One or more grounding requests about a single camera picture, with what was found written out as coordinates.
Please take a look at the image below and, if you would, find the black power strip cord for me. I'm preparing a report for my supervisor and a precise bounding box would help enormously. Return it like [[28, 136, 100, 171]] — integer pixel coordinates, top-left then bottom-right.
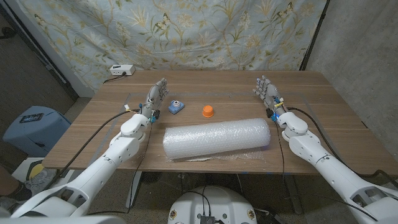
[[103, 72, 127, 84]]

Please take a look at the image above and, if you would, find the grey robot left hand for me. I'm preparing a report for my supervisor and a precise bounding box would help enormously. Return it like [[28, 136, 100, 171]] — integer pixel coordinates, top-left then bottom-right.
[[141, 77, 170, 121]]

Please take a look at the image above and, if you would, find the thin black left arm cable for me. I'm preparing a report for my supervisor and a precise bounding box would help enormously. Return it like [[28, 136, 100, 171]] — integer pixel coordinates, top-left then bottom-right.
[[126, 121, 154, 215]]

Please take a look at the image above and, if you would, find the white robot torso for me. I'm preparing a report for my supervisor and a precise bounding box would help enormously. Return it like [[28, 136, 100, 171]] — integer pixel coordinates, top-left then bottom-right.
[[167, 185, 258, 224]]

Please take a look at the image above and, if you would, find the blue plastic bin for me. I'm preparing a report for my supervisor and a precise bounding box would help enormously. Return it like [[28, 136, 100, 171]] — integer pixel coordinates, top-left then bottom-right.
[[2, 105, 72, 158]]

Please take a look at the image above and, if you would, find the grey table leg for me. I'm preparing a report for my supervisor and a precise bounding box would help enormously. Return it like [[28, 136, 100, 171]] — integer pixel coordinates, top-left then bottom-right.
[[284, 174, 303, 215]]

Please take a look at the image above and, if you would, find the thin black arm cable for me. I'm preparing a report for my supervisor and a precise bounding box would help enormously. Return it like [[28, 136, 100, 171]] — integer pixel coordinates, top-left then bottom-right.
[[273, 119, 379, 222], [126, 121, 154, 215]]

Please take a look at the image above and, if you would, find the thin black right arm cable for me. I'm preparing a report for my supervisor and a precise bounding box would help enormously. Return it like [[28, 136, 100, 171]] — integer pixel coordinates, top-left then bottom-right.
[[273, 119, 379, 222]]

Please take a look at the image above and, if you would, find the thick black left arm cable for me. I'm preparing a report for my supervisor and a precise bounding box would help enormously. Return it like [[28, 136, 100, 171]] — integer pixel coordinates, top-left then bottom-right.
[[43, 108, 141, 191]]

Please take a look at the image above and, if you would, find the white power strip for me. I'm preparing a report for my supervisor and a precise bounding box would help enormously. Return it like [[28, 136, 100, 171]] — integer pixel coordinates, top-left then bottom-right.
[[109, 64, 136, 77]]

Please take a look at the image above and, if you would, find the grey sneaker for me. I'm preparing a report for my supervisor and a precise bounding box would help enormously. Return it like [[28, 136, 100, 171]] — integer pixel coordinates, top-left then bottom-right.
[[0, 182, 32, 215]]

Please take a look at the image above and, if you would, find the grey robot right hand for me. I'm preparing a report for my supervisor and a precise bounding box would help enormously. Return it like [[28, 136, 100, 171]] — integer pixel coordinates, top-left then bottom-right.
[[252, 75, 287, 118]]

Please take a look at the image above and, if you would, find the person's bare leg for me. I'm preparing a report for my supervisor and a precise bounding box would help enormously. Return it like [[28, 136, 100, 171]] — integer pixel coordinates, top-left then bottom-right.
[[0, 164, 21, 197]]

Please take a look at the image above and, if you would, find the black backdrop stand pole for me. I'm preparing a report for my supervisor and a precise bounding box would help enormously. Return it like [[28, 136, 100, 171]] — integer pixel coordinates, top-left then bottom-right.
[[298, 0, 331, 72], [26, 37, 68, 85]]

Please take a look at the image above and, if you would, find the white table leg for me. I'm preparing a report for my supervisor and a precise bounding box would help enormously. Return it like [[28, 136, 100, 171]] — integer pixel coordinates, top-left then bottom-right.
[[126, 170, 142, 208]]

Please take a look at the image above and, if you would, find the bubble wrap roll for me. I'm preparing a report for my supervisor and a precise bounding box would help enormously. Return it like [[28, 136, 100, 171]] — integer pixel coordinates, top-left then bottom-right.
[[162, 117, 272, 162]]

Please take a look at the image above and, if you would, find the yellow and white floor mat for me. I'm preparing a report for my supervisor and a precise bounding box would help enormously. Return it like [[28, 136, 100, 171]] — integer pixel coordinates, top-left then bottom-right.
[[12, 157, 75, 200]]

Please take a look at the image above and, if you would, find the floral backdrop cloth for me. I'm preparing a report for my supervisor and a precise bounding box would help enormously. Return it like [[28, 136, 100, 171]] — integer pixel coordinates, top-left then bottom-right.
[[18, 0, 329, 91]]

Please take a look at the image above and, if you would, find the blue toy camera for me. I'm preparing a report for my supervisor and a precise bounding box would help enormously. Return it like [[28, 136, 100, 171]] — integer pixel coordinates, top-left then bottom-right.
[[168, 100, 185, 115]]

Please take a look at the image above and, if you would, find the black torso cable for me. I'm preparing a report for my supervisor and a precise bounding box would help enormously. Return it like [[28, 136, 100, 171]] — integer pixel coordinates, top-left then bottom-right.
[[185, 190, 213, 217]]

